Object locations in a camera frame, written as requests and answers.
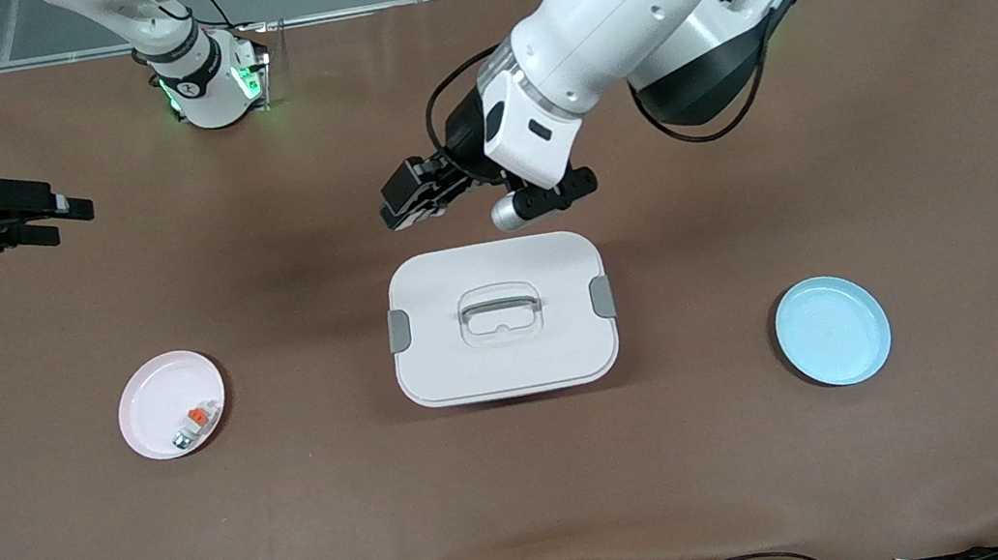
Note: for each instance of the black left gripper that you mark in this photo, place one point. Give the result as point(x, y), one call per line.
point(467, 142)

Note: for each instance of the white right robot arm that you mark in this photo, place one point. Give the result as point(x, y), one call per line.
point(210, 96)

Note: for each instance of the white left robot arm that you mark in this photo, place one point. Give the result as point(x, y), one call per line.
point(599, 22)

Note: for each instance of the white lidded storage box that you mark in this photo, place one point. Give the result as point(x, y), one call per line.
point(510, 357)

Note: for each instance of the pink round plate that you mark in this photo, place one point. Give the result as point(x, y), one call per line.
point(155, 406)

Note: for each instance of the brown table mat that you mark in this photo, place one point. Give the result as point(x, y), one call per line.
point(531, 510)

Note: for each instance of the light blue round plate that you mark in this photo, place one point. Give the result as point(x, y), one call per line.
point(833, 331)

